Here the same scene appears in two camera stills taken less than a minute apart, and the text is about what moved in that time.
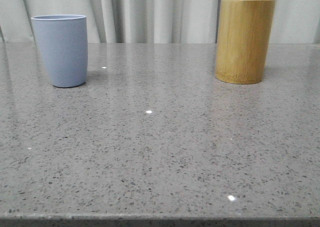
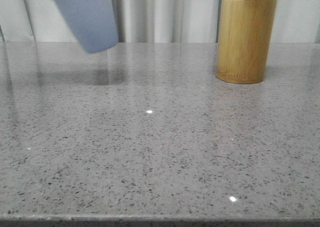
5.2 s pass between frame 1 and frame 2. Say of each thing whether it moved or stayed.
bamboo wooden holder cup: stayed
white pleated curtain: stayed
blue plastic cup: moved
